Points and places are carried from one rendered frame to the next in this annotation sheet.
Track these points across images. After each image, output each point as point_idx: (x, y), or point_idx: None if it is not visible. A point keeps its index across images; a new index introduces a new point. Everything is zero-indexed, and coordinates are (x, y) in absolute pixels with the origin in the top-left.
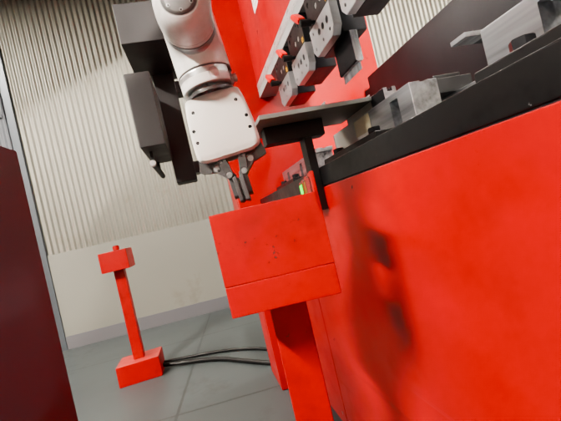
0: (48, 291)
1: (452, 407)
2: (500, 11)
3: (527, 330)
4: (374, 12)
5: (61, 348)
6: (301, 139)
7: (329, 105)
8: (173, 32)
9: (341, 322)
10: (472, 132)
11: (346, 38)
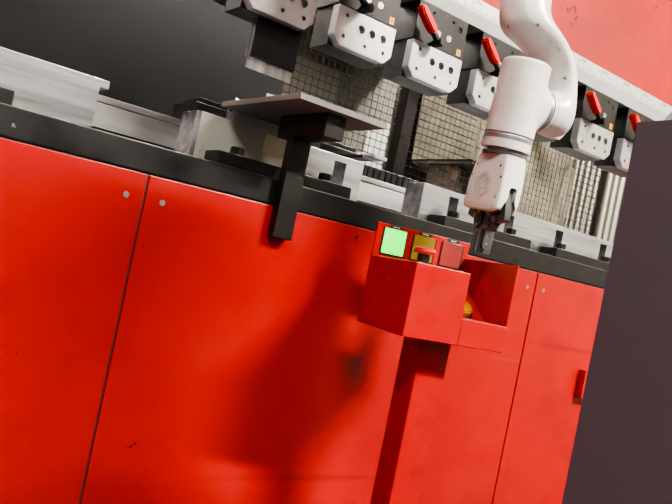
0: (599, 317)
1: (384, 427)
2: (166, 39)
3: (459, 355)
4: (319, 48)
5: (583, 396)
6: (307, 141)
7: None
8: (560, 134)
9: (200, 402)
10: (474, 256)
11: (291, 35)
